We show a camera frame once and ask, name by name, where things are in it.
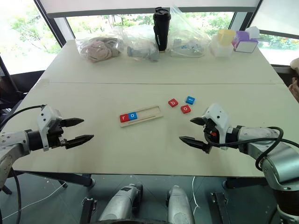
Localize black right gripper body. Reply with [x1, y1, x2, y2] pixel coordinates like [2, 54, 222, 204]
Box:
[203, 119, 221, 147]

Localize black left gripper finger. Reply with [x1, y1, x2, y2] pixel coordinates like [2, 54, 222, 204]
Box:
[64, 134, 95, 150]
[61, 118, 85, 128]

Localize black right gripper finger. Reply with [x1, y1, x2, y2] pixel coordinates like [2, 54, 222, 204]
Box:
[190, 117, 206, 127]
[178, 136, 214, 154]

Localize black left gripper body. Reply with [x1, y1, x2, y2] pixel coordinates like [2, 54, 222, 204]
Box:
[46, 118, 69, 149]

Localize wooden letter tray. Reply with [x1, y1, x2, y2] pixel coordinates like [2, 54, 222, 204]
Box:
[119, 105, 164, 128]

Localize silver right robot leg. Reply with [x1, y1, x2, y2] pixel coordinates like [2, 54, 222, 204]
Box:
[166, 185, 196, 224]

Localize silver robot leg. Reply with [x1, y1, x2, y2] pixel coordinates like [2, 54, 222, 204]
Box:
[166, 185, 196, 224]
[97, 182, 144, 223]

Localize silver left robot leg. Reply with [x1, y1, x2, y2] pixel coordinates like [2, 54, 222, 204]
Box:
[97, 182, 144, 223]

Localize black table leg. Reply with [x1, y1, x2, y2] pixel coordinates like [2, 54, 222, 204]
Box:
[222, 176, 270, 189]
[14, 171, 96, 188]

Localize black office chair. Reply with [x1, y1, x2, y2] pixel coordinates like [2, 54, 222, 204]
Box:
[0, 53, 46, 117]

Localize plastic bag with pink plush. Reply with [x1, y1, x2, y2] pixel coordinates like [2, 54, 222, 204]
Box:
[75, 34, 123, 64]

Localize yellow and white box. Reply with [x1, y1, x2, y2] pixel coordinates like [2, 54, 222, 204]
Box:
[208, 28, 235, 58]

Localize plastic bag with white parts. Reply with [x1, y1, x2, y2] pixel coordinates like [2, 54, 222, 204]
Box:
[169, 4, 211, 58]

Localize purple tissue box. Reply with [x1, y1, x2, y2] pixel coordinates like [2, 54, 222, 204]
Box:
[231, 26, 261, 54]

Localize bystander's bare leg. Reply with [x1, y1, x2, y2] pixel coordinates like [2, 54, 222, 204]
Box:
[288, 77, 299, 104]

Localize plastic bag with grey toy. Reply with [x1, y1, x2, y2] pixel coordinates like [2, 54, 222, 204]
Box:
[114, 24, 162, 63]

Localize black travel tumbler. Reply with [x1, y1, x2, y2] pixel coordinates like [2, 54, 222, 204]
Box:
[152, 7, 172, 53]

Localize white roller blind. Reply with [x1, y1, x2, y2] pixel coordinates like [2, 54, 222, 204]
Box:
[40, 0, 260, 15]

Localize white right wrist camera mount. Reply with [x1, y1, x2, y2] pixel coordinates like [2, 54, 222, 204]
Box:
[201, 103, 232, 150]

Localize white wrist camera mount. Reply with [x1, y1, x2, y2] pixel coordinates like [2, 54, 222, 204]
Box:
[36, 105, 63, 152]
[201, 103, 232, 150]

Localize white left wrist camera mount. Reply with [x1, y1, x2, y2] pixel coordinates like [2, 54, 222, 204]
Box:
[36, 105, 63, 152]

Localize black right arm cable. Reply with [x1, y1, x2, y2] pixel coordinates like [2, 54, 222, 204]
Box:
[206, 126, 285, 172]

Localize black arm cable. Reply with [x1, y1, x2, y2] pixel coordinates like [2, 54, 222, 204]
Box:
[206, 126, 285, 172]
[0, 105, 46, 224]

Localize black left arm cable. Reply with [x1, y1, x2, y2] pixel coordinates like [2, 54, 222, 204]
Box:
[0, 105, 46, 224]

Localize white floor cable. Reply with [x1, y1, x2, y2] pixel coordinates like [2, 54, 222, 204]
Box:
[191, 176, 199, 209]
[0, 181, 68, 220]

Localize black metal bracket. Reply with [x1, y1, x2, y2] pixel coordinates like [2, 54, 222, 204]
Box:
[209, 191, 229, 224]
[80, 197, 98, 224]

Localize black window frame post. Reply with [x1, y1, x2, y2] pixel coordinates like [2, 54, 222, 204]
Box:
[229, 0, 263, 31]
[33, 0, 77, 49]

